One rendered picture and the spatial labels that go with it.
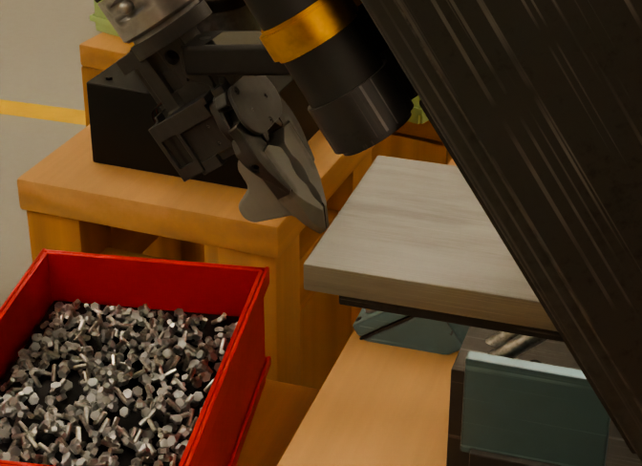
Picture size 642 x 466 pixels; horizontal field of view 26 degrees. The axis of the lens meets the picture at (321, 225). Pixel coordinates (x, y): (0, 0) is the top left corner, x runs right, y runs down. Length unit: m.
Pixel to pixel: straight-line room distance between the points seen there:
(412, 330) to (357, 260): 0.34
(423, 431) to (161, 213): 0.54
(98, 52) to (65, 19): 2.53
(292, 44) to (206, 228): 0.89
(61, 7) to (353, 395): 3.76
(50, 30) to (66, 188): 3.03
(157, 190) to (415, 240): 0.73
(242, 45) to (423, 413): 0.32
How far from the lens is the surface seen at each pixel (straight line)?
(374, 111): 0.62
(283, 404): 1.27
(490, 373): 0.90
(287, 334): 1.56
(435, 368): 1.14
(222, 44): 1.10
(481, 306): 0.80
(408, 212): 0.88
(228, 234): 1.49
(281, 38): 0.62
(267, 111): 1.13
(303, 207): 1.13
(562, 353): 1.18
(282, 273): 1.51
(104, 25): 2.19
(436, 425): 1.08
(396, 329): 1.16
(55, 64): 4.29
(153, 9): 1.10
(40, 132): 3.83
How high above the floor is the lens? 1.53
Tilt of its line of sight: 28 degrees down
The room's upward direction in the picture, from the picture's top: straight up
